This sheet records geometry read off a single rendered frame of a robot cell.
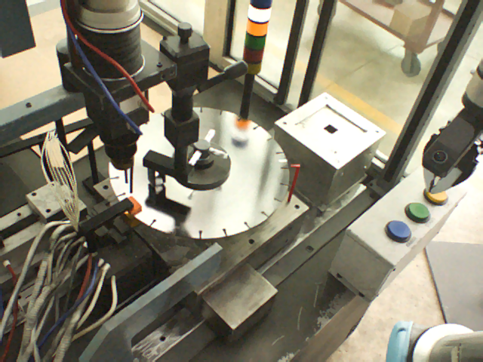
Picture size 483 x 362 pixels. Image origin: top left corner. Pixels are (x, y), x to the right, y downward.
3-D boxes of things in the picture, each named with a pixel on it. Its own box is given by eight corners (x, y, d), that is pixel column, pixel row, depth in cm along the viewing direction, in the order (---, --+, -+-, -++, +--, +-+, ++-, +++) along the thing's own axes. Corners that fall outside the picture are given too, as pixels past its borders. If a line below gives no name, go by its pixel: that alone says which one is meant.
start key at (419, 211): (412, 205, 99) (416, 198, 98) (429, 217, 98) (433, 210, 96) (401, 215, 97) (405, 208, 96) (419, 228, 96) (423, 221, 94)
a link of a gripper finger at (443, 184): (456, 189, 93) (478, 155, 86) (441, 205, 90) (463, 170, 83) (442, 180, 95) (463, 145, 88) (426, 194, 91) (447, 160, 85)
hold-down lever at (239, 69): (219, 59, 73) (221, 42, 71) (249, 79, 70) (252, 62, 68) (177, 78, 69) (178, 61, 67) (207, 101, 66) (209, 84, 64)
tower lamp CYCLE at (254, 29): (256, 23, 105) (258, 10, 103) (272, 32, 103) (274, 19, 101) (241, 29, 103) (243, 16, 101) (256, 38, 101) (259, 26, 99)
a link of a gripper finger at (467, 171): (463, 188, 87) (487, 153, 80) (459, 192, 86) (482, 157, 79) (440, 173, 89) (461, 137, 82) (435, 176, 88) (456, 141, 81)
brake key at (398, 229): (393, 222, 96) (397, 216, 94) (410, 235, 94) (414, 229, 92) (381, 234, 94) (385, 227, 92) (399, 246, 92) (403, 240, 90)
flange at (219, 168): (228, 191, 88) (229, 182, 86) (165, 183, 88) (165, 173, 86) (232, 148, 96) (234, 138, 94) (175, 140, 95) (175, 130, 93)
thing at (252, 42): (254, 35, 108) (256, 23, 106) (269, 45, 106) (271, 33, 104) (239, 42, 105) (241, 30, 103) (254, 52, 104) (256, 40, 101)
